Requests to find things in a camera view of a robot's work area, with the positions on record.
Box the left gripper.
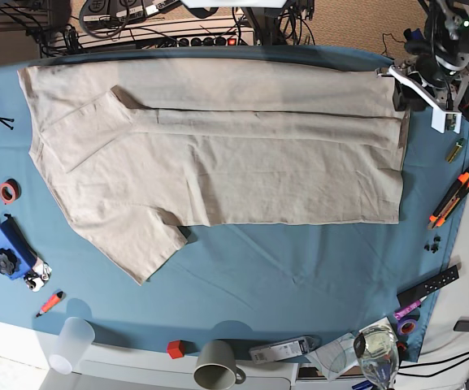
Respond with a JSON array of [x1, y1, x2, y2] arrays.
[[393, 55, 469, 114]]

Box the beige T-shirt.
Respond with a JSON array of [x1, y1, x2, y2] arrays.
[[18, 58, 406, 283]]

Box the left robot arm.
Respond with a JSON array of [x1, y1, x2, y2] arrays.
[[394, 1, 469, 121]]

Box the green yellow small tool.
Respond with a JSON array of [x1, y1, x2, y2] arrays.
[[445, 138, 465, 163]]

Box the large orange utility knife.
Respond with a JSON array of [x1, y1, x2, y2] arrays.
[[428, 167, 469, 230]]

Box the small black screws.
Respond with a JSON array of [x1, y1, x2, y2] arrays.
[[423, 235, 441, 254]]

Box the black remote control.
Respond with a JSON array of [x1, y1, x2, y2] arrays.
[[397, 264, 461, 307]]

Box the black power strip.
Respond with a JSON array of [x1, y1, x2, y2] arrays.
[[176, 35, 254, 47]]

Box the purple marker pen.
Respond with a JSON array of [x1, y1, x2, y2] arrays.
[[393, 297, 426, 321]]

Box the purple tape roll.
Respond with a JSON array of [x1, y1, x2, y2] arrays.
[[397, 317, 418, 336]]

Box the wine glass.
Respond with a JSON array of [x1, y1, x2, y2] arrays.
[[354, 324, 400, 390]]

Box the blue table cloth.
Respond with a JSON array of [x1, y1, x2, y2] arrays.
[[0, 46, 469, 358]]

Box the folded paper sheet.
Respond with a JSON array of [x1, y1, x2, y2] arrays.
[[306, 318, 397, 382]]

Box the packaged item with barcode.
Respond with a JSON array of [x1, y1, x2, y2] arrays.
[[249, 336, 321, 364]]

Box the grey-green ceramic mug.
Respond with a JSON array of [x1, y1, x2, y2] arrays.
[[193, 340, 246, 390]]

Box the red cube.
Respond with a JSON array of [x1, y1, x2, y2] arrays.
[[166, 340, 185, 359]]

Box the small orange utility knife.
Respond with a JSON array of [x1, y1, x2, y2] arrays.
[[35, 291, 64, 318]]

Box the small black white toy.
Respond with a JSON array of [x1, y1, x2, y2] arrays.
[[24, 262, 52, 292]]

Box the frosted plastic cup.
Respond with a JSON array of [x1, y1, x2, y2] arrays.
[[48, 317, 95, 375]]

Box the red tape roll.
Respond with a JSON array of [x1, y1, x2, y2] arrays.
[[0, 179, 21, 205]]

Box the blue box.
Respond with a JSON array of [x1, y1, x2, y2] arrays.
[[0, 214, 37, 280]]

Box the black star knob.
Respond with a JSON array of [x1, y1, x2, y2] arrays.
[[0, 249, 17, 276]]

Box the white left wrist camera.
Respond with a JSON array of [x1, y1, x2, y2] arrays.
[[431, 109, 462, 134]]

